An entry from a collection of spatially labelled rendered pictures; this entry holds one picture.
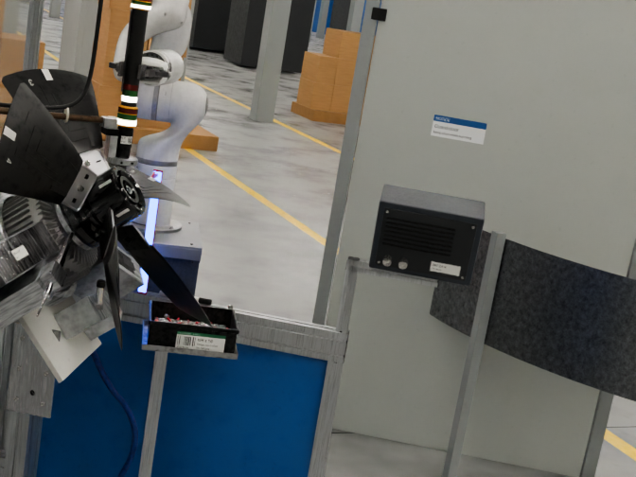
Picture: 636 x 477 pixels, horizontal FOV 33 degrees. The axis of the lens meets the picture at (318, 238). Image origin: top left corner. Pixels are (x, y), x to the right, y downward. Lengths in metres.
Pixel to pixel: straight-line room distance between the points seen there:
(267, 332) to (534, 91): 1.72
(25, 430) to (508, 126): 2.32
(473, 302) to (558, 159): 0.63
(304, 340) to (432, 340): 1.55
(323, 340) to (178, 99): 0.79
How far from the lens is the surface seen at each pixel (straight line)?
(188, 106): 3.05
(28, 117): 2.17
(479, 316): 3.98
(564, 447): 4.47
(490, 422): 4.41
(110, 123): 2.41
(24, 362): 2.43
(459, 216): 2.66
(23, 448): 2.51
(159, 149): 3.07
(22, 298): 2.16
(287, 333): 2.81
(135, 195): 2.37
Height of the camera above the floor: 1.70
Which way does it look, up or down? 13 degrees down
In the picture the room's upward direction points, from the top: 10 degrees clockwise
